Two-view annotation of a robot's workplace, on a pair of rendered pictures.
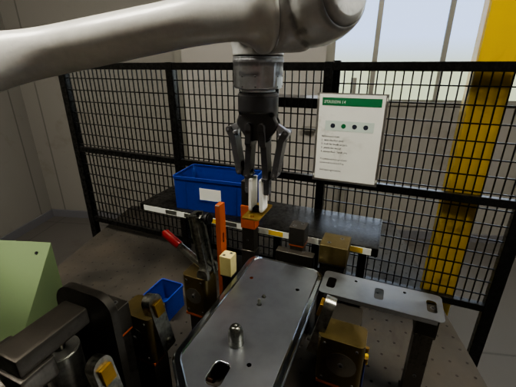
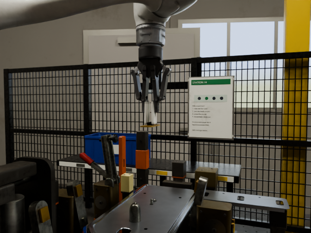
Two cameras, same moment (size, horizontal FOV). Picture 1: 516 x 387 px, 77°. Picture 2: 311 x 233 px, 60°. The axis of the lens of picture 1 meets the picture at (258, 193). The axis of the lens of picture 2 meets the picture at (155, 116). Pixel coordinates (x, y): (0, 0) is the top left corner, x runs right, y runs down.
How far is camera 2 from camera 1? 0.31 m
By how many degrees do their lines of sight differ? 19
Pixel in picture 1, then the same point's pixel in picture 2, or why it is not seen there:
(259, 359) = (153, 226)
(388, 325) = not seen: outside the picture
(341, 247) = (210, 171)
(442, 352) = not seen: outside the picture
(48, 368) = (9, 190)
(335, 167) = (203, 127)
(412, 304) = (265, 202)
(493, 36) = (291, 39)
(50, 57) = (41, 8)
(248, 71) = (145, 32)
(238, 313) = not seen: hidden behind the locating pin
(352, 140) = (214, 107)
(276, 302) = (164, 203)
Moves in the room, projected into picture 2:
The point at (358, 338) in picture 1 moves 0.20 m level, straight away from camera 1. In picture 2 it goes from (225, 206) to (231, 185)
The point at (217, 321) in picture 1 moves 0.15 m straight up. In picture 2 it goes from (120, 211) to (120, 161)
